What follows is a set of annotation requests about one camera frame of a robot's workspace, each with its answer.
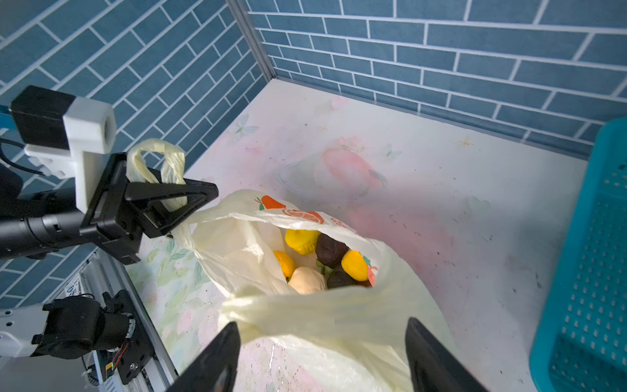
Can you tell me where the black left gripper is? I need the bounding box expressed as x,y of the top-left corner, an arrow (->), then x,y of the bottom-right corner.
1,153 -> 219,265

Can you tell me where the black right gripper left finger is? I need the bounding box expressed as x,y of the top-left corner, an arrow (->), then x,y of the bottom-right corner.
167,322 -> 241,392

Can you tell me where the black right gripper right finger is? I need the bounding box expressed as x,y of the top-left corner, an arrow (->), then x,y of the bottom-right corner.
405,318 -> 488,392

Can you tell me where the yellow translucent plastic bag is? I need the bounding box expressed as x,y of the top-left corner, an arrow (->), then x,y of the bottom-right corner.
126,138 -> 466,392

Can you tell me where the beige pear fruit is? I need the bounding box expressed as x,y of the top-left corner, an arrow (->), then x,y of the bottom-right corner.
288,267 -> 327,295

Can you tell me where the yellow lemon fruit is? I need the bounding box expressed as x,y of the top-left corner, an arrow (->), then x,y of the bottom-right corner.
284,230 -> 320,256

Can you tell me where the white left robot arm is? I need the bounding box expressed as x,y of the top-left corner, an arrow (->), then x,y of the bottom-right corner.
1,154 -> 219,359

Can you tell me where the black fruit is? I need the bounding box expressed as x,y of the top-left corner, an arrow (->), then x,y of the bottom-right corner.
327,270 -> 357,289

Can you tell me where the yellow round fruit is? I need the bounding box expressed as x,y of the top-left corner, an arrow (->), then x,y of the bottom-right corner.
341,250 -> 369,282

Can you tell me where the dark brown fruit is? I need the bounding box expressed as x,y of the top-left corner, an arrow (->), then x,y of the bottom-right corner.
315,234 -> 349,269

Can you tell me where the teal plastic basket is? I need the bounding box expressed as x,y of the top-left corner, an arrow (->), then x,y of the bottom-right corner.
530,119 -> 626,391

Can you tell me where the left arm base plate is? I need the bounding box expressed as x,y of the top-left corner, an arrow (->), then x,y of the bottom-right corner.
96,290 -> 154,385

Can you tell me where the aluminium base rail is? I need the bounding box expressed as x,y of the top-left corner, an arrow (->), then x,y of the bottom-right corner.
60,251 -> 178,391

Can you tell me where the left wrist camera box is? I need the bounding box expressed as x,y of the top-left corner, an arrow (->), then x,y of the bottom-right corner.
9,86 -> 117,213

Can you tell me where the aluminium corner post left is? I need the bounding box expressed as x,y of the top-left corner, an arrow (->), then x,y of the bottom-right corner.
225,0 -> 278,83

